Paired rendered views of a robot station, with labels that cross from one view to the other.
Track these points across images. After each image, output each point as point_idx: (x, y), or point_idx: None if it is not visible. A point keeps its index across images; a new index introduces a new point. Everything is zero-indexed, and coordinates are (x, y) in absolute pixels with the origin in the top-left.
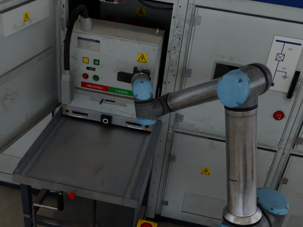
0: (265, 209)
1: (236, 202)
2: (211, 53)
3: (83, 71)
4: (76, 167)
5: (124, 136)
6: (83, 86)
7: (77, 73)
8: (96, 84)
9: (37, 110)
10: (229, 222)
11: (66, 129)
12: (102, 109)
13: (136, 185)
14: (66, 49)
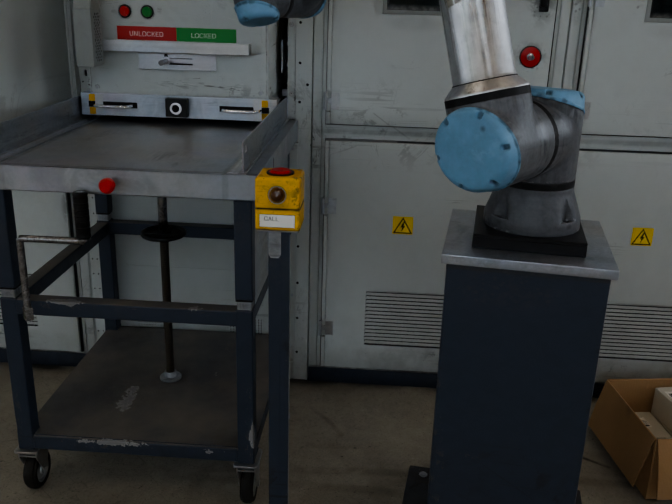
0: (536, 97)
1: (469, 47)
2: None
3: (120, 1)
4: (116, 154)
5: (219, 131)
6: (123, 38)
7: (107, 7)
8: (149, 27)
9: (26, 104)
10: (462, 100)
11: (91, 129)
12: (166, 87)
13: (252, 163)
14: None
